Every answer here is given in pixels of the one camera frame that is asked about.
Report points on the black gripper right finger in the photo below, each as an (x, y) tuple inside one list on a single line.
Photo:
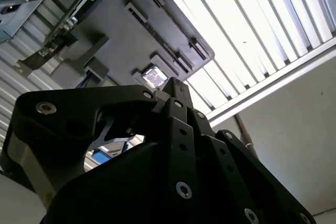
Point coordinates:
[(249, 171)]

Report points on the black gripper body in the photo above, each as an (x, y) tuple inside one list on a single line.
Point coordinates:
[(118, 195)]

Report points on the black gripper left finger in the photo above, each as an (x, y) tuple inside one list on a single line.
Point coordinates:
[(65, 103)]

